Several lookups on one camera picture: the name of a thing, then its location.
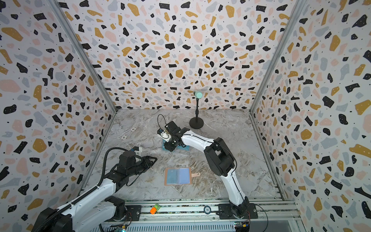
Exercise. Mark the pink leather card holder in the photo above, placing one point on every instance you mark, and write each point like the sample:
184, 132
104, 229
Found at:
179, 176

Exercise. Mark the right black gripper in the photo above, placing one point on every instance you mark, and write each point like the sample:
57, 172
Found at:
171, 138

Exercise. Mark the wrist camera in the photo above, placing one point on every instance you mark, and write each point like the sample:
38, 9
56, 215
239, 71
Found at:
163, 135
137, 150

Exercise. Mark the orange green small tool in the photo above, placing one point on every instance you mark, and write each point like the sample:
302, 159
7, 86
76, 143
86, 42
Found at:
155, 209

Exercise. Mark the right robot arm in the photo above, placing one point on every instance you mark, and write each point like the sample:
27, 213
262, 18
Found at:
220, 160

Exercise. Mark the black microphone stand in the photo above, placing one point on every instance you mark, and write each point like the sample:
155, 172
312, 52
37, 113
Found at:
196, 122

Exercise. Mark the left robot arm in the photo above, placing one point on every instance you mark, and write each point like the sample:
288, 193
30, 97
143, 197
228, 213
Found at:
98, 204

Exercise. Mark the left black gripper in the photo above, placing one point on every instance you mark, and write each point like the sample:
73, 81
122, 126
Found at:
148, 162

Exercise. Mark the clear acrylic card stand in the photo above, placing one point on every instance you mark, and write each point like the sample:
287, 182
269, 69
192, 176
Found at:
174, 150

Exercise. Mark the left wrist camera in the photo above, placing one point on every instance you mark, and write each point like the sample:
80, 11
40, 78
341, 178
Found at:
137, 150

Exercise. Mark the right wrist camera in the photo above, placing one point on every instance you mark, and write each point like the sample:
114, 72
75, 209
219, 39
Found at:
163, 135

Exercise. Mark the mint green microphone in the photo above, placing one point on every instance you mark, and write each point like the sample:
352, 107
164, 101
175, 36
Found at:
198, 94

